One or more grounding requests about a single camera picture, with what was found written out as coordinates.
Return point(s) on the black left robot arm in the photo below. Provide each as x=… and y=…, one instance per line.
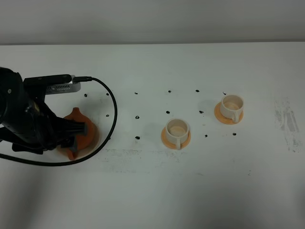
x=12, y=83

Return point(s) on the white teacup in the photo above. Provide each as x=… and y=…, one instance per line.
x=231, y=107
x=177, y=131

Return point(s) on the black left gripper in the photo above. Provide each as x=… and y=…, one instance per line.
x=30, y=125

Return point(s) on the far white teacup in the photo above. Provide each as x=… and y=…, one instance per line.
x=231, y=107

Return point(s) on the orange saucer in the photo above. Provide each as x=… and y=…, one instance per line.
x=172, y=146
x=220, y=117

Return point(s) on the near orange saucer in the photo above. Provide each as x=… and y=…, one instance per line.
x=172, y=146

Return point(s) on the far orange saucer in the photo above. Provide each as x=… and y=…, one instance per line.
x=220, y=117

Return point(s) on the brown clay teapot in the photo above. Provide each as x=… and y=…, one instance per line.
x=77, y=135

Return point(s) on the near white teacup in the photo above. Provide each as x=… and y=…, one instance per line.
x=177, y=131

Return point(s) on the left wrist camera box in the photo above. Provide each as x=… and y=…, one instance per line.
x=53, y=84

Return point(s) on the beige round teapot coaster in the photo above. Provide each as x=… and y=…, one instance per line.
x=92, y=146

